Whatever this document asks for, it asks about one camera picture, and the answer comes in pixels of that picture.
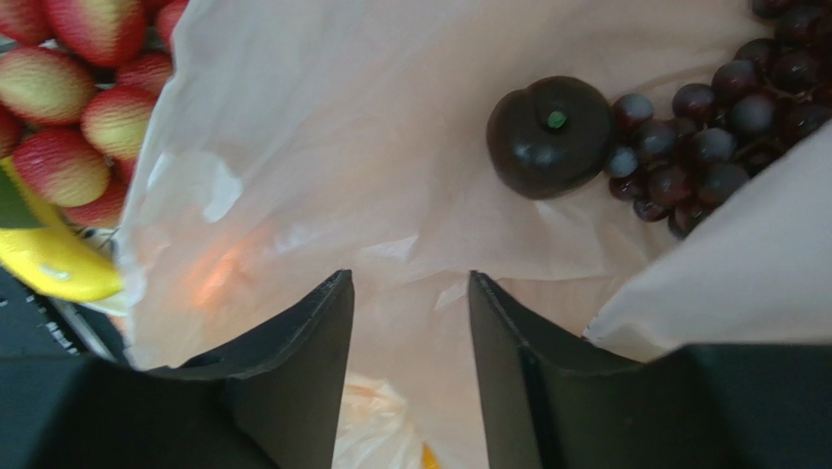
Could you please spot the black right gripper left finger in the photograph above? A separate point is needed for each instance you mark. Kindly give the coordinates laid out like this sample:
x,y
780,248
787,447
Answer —
x,y
269,398

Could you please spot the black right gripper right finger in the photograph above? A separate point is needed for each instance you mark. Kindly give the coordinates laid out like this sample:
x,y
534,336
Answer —
x,y
552,400

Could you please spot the translucent white plastic bag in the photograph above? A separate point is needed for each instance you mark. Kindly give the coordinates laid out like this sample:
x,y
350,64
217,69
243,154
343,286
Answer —
x,y
299,138

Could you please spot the dark fake grape bunch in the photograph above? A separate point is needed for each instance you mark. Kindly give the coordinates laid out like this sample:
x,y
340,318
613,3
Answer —
x,y
774,93

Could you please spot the yellow fake banana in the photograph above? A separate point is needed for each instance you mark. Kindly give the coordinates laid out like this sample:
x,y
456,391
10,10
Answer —
x,y
41,250

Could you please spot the dark round fake fruit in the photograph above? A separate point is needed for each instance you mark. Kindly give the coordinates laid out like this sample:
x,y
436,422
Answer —
x,y
551,137

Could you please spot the red fake fruit bunch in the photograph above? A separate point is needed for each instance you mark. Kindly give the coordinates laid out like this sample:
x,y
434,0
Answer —
x,y
79,82

